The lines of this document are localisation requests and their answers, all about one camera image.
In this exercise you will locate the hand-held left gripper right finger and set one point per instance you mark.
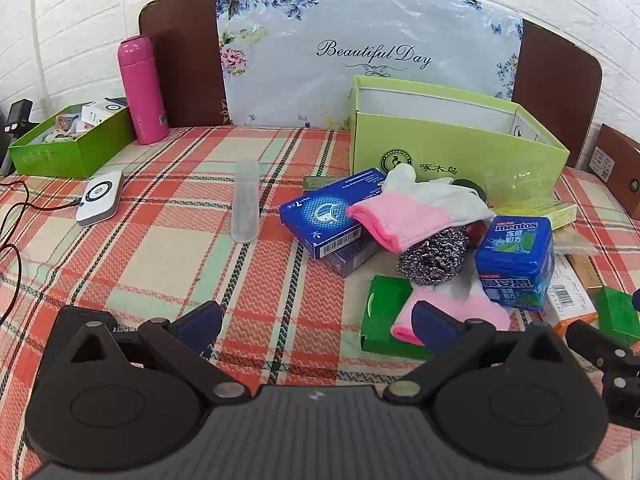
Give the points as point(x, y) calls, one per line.
point(434, 329)

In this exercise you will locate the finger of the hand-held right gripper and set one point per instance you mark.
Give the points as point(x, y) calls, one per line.
point(592, 342)
point(636, 299)

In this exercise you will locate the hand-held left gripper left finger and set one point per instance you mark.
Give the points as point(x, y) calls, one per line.
point(200, 324)

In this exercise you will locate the pink white glove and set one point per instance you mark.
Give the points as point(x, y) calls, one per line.
point(400, 215)
point(480, 305)

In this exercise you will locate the purple blue box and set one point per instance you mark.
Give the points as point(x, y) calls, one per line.
point(350, 260)

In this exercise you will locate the yellow green medicine box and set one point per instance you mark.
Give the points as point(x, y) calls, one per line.
point(550, 211)

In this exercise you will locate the blue medicine box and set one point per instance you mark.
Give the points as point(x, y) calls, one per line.
point(320, 215)

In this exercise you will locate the light green box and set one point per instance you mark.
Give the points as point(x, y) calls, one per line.
point(425, 140)

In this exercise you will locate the small green box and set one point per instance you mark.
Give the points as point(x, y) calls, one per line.
point(617, 310)

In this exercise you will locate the white orange box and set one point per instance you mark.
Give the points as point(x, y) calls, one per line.
point(567, 295)

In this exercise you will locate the plaid bed sheet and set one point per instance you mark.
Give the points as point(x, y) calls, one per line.
point(175, 260)

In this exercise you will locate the steel wool scrubber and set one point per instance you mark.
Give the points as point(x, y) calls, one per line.
point(432, 257)

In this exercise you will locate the clear plastic wrapper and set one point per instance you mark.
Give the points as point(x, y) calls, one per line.
point(575, 240)

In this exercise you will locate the blue mint tin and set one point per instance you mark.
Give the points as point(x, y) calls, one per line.
point(515, 260)

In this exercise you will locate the tall clear plastic cup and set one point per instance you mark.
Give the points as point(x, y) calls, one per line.
point(245, 205)

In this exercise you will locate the brown cardboard box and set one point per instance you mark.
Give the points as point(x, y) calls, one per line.
point(617, 160)

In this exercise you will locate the white power bank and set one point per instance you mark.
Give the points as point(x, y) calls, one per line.
point(100, 200)

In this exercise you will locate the thin green box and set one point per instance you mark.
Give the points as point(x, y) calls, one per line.
point(317, 183)

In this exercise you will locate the dark green open box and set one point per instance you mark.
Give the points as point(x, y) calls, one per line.
point(75, 155)

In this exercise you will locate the white gadget box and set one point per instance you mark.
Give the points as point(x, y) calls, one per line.
point(106, 110)

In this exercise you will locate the pink thermos bottle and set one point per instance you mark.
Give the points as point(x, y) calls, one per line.
point(142, 95)

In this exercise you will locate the pile of small packets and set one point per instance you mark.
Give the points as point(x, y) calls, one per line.
point(65, 129)

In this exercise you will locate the black phone stand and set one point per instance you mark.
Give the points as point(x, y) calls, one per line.
point(17, 120)

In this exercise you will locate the floral plastic package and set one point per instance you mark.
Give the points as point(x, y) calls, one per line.
point(350, 25)

